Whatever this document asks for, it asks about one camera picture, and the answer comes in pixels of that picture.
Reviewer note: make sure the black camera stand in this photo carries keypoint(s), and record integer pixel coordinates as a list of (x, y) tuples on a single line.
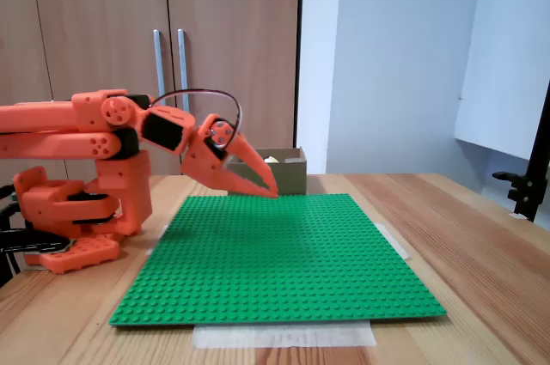
[(525, 193)]

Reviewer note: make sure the narrow translucent tape strip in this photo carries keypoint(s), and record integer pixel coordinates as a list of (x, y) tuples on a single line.
[(157, 240), (393, 240)]

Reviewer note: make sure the brown wooden cabinet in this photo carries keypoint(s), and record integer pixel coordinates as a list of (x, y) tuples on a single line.
[(107, 17)]

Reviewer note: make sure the green studded baseplate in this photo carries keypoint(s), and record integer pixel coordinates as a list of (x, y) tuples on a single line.
[(279, 275)]

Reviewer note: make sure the wide translucent tape strip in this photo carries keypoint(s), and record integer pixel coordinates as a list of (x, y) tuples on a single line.
[(283, 336)]

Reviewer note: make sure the white black yellow soft ball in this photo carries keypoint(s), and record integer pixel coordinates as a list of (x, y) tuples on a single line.
[(271, 160)]

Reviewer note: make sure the brown cardboard box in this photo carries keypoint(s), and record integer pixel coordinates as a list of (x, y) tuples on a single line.
[(292, 176)]

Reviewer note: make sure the white wall panel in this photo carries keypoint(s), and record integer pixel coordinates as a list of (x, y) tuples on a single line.
[(507, 81)]

